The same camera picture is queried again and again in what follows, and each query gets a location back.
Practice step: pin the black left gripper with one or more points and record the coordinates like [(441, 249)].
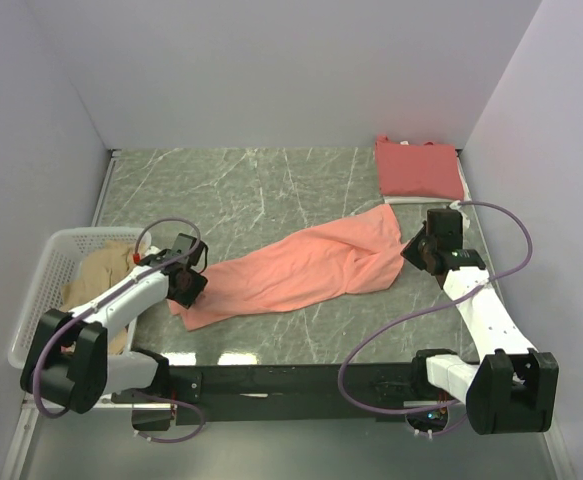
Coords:
[(198, 284)]

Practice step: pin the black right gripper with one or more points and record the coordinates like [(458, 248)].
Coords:
[(410, 253)]

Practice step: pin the salmon pink t-shirt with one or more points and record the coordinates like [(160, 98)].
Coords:
[(354, 255)]

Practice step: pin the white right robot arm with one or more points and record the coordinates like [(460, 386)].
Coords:
[(513, 386)]

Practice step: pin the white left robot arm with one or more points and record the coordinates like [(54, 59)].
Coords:
[(69, 368)]

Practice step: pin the folded red t-shirt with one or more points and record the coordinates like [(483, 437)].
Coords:
[(427, 170)]

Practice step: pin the beige t-shirt in basket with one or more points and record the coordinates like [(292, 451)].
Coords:
[(99, 271)]

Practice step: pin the white plastic laundry basket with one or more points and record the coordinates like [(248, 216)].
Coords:
[(59, 264)]

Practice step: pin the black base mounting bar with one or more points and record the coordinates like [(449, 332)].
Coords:
[(296, 392)]

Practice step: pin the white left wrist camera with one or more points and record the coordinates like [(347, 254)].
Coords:
[(144, 252)]

